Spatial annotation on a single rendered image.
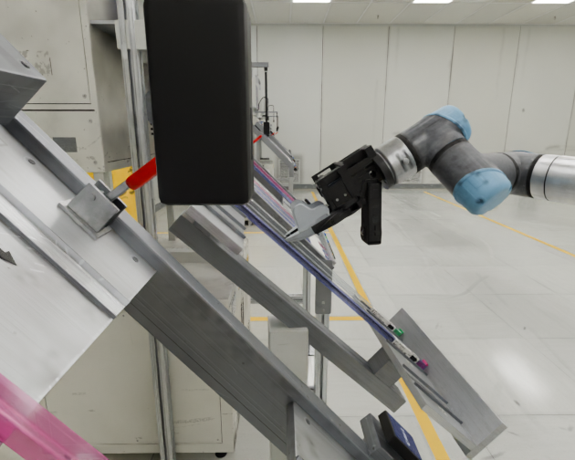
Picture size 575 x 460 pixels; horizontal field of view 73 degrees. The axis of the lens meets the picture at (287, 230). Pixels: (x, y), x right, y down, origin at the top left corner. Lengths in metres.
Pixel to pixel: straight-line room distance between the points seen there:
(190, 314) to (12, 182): 0.17
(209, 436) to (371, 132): 6.99
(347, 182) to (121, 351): 0.96
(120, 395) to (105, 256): 1.16
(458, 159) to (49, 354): 0.60
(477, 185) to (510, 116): 8.24
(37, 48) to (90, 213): 0.97
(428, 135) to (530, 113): 8.40
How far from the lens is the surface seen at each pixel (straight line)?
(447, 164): 0.68
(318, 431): 0.42
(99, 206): 0.33
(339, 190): 0.67
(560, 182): 0.74
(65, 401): 1.56
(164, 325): 0.39
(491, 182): 0.66
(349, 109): 7.85
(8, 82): 0.33
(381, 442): 0.47
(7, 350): 0.23
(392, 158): 0.69
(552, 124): 9.33
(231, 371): 0.40
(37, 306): 0.26
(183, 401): 1.43
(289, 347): 0.63
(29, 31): 1.30
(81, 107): 1.22
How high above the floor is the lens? 1.11
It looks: 14 degrees down
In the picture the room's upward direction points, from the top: straight up
